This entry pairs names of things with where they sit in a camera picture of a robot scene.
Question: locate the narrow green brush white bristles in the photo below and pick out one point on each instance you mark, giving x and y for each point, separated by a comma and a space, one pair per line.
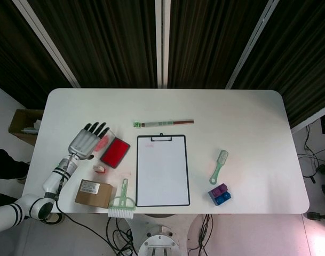
218, 166

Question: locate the brown cardboard box white label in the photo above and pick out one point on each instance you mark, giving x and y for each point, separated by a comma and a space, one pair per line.
101, 196

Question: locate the green white folded wrapper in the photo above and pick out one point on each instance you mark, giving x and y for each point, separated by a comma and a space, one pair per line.
137, 124

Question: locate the dark pleated curtain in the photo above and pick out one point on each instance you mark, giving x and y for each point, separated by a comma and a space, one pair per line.
111, 40

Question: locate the brown chopsticks in paper sleeve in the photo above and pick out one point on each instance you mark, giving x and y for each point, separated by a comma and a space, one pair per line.
165, 123

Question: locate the white paper sheet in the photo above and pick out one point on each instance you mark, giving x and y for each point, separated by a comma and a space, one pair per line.
162, 173

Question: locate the black clipboard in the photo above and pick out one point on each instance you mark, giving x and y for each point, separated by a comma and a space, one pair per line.
161, 138

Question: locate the black caster wheel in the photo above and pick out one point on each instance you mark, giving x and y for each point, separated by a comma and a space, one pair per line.
314, 216

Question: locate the blue toy building block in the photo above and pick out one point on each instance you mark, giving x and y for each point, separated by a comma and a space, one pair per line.
221, 200

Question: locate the red ink pad clear lid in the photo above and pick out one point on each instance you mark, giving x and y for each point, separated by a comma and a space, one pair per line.
115, 153

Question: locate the white partition beam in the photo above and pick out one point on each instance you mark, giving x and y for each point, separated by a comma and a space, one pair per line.
309, 118

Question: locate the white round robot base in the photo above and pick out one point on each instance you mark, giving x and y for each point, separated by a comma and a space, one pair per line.
159, 240

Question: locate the white metal frame post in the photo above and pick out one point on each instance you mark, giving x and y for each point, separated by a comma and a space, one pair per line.
159, 40
253, 42
44, 40

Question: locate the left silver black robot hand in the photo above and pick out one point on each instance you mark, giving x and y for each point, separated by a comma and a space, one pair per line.
83, 145

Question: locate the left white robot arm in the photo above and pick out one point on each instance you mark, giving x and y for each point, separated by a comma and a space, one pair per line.
55, 178

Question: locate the wide green brush white bristles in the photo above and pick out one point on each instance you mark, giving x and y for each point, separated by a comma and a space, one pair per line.
120, 213

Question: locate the small red stamp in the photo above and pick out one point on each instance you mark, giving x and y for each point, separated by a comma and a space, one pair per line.
98, 168

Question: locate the open cardboard carton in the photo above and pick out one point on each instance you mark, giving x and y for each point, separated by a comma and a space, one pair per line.
18, 130

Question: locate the purple toy building block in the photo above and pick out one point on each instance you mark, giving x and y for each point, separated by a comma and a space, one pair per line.
219, 190

